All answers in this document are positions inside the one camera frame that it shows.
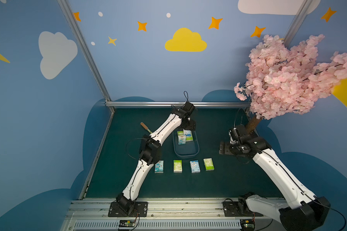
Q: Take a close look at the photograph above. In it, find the left floor frame rail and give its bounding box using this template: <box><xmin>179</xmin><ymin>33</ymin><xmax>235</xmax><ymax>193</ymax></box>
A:
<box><xmin>78</xmin><ymin>110</ymin><xmax>115</xmax><ymax>200</ymax></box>

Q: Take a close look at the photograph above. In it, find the aluminium left corner post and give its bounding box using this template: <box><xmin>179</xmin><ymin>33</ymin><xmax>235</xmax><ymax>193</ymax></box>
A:
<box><xmin>57</xmin><ymin>0</ymin><xmax>115</xmax><ymax>113</ymax></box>

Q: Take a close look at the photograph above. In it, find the green white tissue pack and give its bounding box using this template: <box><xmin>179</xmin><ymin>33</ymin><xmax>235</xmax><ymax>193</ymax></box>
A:
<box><xmin>173</xmin><ymin>160</ymin><xmax>183</xmax><ymax>173</ymax></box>

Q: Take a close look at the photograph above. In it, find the left green circuit board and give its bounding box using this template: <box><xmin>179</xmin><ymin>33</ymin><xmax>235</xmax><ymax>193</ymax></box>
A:
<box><xmin>118</xmin><ymin>220</ymin><xmax>137</xmax><ymax>229</ymax></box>

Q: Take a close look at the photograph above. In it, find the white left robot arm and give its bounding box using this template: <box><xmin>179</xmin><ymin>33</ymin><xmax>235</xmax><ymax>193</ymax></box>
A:
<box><xmin>116</xmin><ymin>101</ymin><xmax>196</xmax><ymax>215</ymax></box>

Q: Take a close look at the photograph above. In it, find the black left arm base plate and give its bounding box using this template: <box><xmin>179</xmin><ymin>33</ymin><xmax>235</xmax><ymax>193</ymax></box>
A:
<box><xmin>108</xmin><ymin>201</ymin><xmax>148</xmax><ymax>217</ymax></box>

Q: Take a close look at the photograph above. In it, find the teal red patterned tissue pack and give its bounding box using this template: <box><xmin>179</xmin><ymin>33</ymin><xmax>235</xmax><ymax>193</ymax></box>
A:
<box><xmin>154</xmin><ymin>160</ymin><xmax>164</xmax><ymax>173</ymax></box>

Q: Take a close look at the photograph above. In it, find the blue white tissue pack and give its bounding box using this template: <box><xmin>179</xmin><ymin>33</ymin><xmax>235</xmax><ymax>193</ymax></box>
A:
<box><xmin>178</xmin><ymin>135</ymin><xmax>187</xmax><ymax>145</ymax></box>

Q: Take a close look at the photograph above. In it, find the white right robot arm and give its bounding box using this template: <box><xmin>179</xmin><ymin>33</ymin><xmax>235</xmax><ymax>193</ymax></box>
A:
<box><xmin>219</xmin><ymin>125</ymin><xmax>331</xmax><ymax>231</ymax></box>

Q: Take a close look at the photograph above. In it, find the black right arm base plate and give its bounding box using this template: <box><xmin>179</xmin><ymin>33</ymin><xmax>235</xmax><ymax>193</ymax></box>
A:
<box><xmin>222</xmin><ymin>199</ymin><xmax>263</xmax><ymax>217</ymax></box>

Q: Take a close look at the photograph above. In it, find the blue star tissue pack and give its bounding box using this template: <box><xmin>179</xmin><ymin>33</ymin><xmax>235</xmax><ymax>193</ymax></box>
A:
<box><xmin>190</xmin><ymin>160</ymin><xmax>200</xmax><ymax>173</ymax></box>

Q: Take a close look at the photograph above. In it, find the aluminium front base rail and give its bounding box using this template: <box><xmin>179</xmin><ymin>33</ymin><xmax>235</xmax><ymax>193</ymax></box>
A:
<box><xmin>61</xmin><ymin>198</ymin><xmax>284</xmax><ymax>231</ymax></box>

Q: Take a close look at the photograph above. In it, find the right green circuit board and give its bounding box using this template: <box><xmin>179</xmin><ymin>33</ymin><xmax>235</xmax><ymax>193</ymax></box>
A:
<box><xmin>240</xmin><ymin>219</ymin><xmax>255</xmax><ymax>231</ymax></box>

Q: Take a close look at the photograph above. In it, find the blue plastic storage box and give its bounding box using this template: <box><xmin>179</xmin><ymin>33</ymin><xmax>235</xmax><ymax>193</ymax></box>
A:
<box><xmin>173</xmin><ymin>129</ymin><xmax>200</xmax><ymax>159</ymax></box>

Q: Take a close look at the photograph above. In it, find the aluminium corner post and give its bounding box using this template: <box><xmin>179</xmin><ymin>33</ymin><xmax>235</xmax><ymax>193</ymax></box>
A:
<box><xmin>283</xmin><ymin>0</ymin><xmax>313</xmax><ymax>48</ymax></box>
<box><xmin>57</xmin><ymin>0</ymin><xmax>115</xmax><ymax>113</ymax></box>

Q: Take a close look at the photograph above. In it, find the green circuit board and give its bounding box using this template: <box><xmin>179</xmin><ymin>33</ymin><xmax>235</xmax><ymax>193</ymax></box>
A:
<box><xmin>118</xmin><ymin>220</ymin><xmax>137</xmax><ymax>229</ymax></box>
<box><xmin>240</xmin><ymin>219</ymin><xmax>255</xmax><ymax>231</ymax></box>

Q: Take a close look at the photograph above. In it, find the aluminium back frame rail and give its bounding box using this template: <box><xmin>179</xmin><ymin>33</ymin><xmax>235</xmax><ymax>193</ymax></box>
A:
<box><xmin>105</xmin><ymin>101</ymin><xmax>251</xmax><ymax>108</ymax></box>

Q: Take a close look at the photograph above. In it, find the aluminium right corner post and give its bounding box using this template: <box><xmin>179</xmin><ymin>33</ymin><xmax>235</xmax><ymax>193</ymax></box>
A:
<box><xmin>283</xmin><ymin>0</ymin><xmax>313</xmax><ymax>48</ymax></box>

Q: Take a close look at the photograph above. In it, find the pink artificial blossom tree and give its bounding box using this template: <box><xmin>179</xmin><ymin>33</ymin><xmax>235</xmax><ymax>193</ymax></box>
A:
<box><xmin>234</xmin><ymin>34</ymin><xmax>347</xmax><ymax>133</ymax></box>

